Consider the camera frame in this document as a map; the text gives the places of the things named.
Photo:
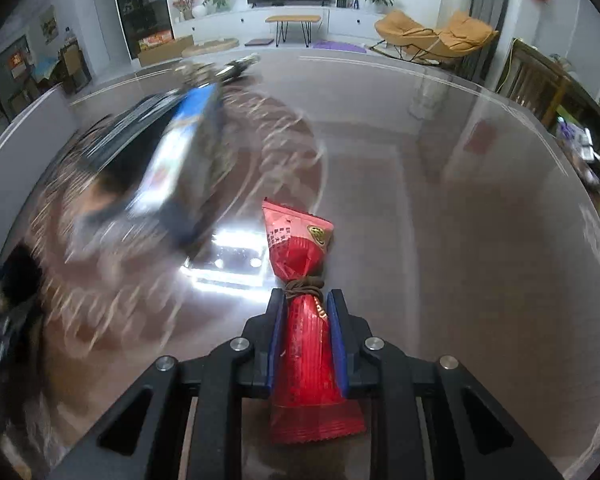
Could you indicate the black display cabinet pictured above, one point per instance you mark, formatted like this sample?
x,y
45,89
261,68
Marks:
x,y
140,5

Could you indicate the dark cloth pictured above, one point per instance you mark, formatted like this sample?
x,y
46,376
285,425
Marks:
x,y
10,320

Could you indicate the blue snack packet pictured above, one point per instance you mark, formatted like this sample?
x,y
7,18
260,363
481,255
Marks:
x,y
180,160

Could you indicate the orange wall sign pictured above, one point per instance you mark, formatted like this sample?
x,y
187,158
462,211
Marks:
x,y
18,62

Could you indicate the large cardboard box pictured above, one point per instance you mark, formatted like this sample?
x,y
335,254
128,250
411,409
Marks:
x,y
165,52

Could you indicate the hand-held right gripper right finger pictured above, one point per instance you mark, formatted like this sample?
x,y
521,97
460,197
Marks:
x,y
339,345

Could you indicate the framed wall picture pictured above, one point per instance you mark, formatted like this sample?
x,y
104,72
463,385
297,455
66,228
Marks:
x,y
48,24

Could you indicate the white television cabinet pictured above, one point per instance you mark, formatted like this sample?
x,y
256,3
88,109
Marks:
x,y
220,25

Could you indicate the small cardboard box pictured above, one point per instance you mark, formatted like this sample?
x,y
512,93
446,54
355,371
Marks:
x,y
74,67

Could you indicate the shiny metallic object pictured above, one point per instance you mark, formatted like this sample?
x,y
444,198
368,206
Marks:
x,y
215,71

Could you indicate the cluttered side table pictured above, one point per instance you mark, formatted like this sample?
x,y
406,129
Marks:
x,y
587,150

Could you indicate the pink flowers in white vase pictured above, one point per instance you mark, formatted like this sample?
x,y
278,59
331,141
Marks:
x,y
190,5

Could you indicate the brown wooden chair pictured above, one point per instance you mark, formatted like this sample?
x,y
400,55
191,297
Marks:
x,y
535,80

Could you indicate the wooden bench with hairpin legs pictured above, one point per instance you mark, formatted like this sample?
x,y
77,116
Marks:
x,y
293,19

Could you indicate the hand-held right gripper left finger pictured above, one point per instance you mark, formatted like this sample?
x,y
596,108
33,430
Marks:
x,y
276,340

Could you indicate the red snack packet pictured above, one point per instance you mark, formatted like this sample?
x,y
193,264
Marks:
x,y
305,360

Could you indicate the purple floor mat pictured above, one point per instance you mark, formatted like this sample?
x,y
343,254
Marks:
x,y
339,46

